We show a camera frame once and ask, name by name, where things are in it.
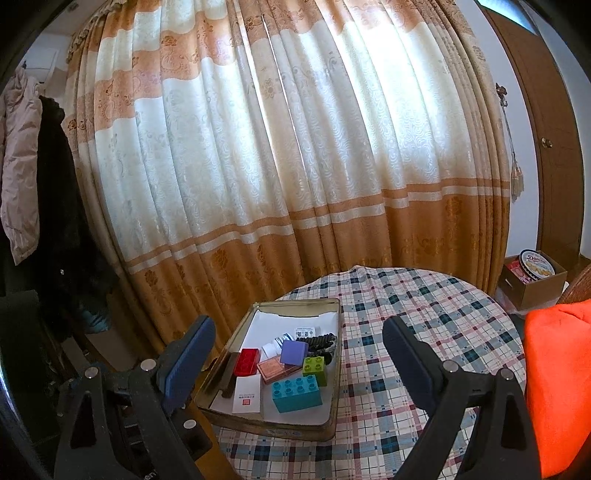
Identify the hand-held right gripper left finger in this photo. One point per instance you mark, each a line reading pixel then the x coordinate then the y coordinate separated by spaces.
pixel 189 360

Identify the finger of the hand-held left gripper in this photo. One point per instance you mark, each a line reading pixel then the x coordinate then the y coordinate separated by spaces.
pixel 198 441

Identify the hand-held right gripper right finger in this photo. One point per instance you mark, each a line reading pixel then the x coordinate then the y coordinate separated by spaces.
pixel 406 360

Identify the brown comb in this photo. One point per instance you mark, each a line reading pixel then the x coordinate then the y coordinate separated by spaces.
pixel 229 376

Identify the red toy brick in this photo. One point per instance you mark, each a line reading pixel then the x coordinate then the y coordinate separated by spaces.
pixel 245 362

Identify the white small box red label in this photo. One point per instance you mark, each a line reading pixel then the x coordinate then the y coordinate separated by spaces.
pixel 247 392

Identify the gold tin box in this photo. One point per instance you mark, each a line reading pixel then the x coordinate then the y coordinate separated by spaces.
pixel 277 427

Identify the black hair scrunchie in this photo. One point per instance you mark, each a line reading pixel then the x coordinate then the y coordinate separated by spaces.
pixel 321 342

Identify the green toy brick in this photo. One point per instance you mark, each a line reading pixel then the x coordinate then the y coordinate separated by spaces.
pixel 316 369

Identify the purple cube box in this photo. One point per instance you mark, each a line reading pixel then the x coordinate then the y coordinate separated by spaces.
pixel 293 353

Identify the teal toy brick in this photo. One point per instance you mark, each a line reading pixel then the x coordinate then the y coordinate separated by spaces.
pixel 295 397

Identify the plaid tablecloth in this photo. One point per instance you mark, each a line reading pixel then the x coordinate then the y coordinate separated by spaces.
pixel 415 300

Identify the white paper liner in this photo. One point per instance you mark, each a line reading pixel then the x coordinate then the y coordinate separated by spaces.
pixel 300 408

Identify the white plastic bags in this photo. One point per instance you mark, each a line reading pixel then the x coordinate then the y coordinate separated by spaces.
pixel 508 300

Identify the red packet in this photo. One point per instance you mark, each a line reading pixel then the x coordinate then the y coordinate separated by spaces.
pixel 515 270

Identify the cardboard box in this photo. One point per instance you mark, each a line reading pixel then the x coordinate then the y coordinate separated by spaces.
pixel 540 290

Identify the orange cushion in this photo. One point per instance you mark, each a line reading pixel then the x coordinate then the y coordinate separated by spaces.
pixel 558 369

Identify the round cookie tin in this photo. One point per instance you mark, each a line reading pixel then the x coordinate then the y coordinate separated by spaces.
pixel 535 265

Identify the wicker chair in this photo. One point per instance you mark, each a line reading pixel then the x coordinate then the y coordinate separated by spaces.
pixel 575 288

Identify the black coat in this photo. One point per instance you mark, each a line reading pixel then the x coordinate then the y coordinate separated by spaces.
pixel 60 207

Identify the curtain tassel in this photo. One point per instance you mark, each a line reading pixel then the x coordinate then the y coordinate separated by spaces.
pixel 518 182

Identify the wooden door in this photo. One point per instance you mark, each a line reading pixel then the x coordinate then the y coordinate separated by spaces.
pixel 554 184

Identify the beige and orange curtain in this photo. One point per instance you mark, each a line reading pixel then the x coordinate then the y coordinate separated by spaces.
pixel 277 138

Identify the pink puffy jacket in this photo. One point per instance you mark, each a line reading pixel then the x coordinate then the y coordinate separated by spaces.
pixel 18 184

